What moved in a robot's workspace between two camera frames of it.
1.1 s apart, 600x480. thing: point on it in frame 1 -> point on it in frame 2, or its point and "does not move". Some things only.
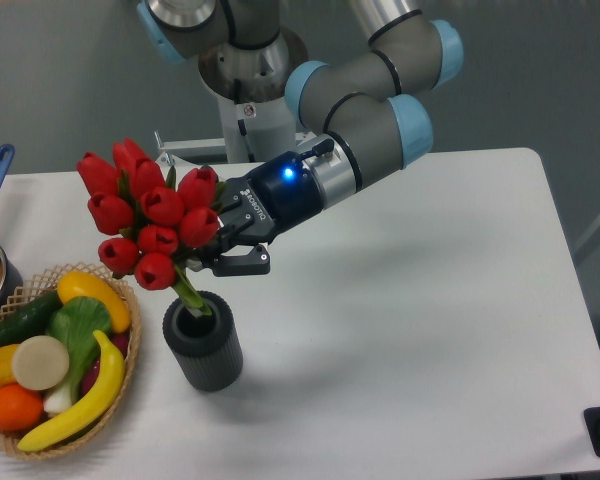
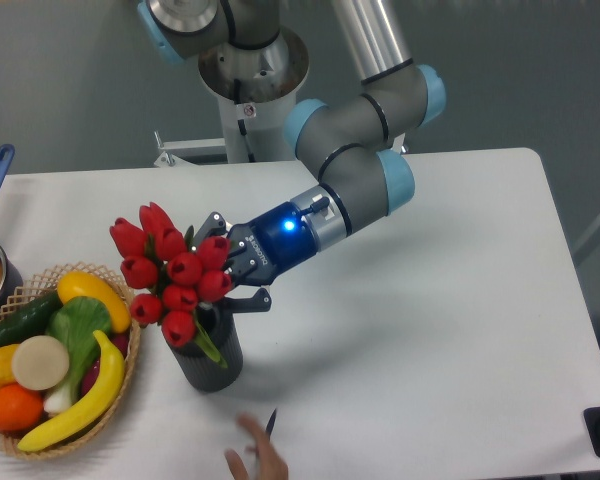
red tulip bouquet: [151, 223] -> [180, 273]
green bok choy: [77, 321] does not move
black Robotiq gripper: [276, 193] -> [275, 241]
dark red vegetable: [118, 340] does not move
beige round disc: [40, 363] does not move
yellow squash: [74, 283] does not move
